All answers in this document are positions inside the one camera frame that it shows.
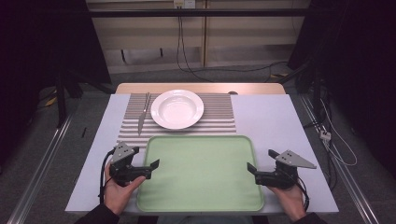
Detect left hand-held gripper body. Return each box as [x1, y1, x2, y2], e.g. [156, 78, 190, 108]
[108, 141, 153, 188]

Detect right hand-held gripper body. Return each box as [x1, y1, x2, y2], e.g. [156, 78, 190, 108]
[255, 149, 318, 190]

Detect person's right hand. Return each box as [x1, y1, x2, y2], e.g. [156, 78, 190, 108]
[266, 185, 308, 223]

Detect person's left hand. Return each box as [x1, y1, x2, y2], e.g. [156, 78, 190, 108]
[103, 162, 147, 217]

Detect silver table knife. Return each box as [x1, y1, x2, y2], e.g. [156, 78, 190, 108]
[137, 92, 149, 137]

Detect green plastic tray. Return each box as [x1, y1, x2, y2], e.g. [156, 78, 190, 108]
[135, 134, 265, 213]

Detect silver fork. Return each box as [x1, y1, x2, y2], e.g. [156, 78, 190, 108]
[143, 91, 153, 114]

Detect white deep plate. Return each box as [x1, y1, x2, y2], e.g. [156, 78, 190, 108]
[149, 89, 205, 131]

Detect striped grey placemat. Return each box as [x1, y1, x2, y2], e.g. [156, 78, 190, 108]
[116, 92, 237, 149]

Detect black metal stand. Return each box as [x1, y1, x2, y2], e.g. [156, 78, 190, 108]
[54, 66, 114, 129]

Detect black curtain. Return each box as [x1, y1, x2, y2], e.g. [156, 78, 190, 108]
[287, 0, 396, 178]
[0, 0, 112, 166]

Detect black horizontal bar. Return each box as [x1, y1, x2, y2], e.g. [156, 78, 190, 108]
[88, 8, 313, 19]

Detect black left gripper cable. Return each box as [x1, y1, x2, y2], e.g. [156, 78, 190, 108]
[98, 148, 117, 205]

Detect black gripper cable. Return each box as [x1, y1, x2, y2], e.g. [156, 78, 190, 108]
[98, 148, 117, 205]
[290, 174, 311, 213]

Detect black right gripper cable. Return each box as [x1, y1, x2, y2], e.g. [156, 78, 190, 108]
[290, 174, 311, 213]

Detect aluminium floor rail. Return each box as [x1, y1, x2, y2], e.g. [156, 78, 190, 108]
[7, 113, 77, 224]
[299, 93, 380, 224]

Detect white cable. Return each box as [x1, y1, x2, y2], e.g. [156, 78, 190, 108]
[319, 98, 359, 167]

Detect black floor cable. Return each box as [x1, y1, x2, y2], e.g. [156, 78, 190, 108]
[186, 61, 290, 76]

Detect black hanging cables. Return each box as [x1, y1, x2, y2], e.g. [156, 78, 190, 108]
[176, 6, 216, 84]

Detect white wall socket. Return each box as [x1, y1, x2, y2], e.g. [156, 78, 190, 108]
[173, 0, 197, 9]

